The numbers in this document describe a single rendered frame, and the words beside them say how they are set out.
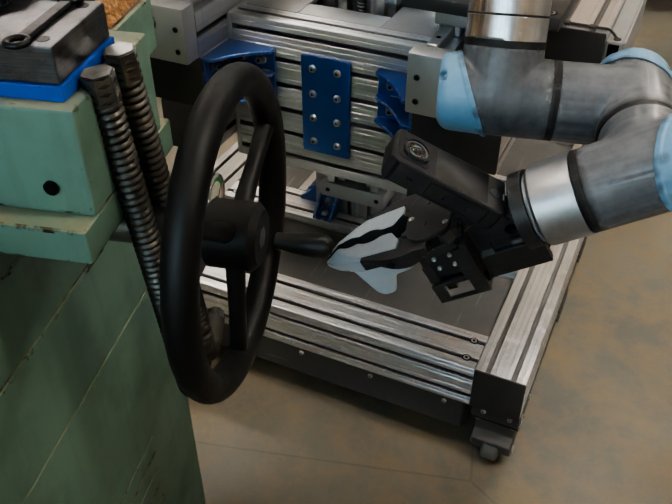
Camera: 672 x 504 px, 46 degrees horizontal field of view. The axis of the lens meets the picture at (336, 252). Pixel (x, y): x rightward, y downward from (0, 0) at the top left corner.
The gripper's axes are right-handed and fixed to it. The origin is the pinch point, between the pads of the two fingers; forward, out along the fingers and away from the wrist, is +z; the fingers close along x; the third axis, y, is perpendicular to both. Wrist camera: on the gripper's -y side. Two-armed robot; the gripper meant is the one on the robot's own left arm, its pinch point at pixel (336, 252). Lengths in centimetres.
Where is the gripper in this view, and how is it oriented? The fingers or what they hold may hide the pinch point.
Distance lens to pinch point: 79.3
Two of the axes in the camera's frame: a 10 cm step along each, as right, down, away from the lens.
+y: 5.1, 7.0, 5.0
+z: -8.4, 2.7, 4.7
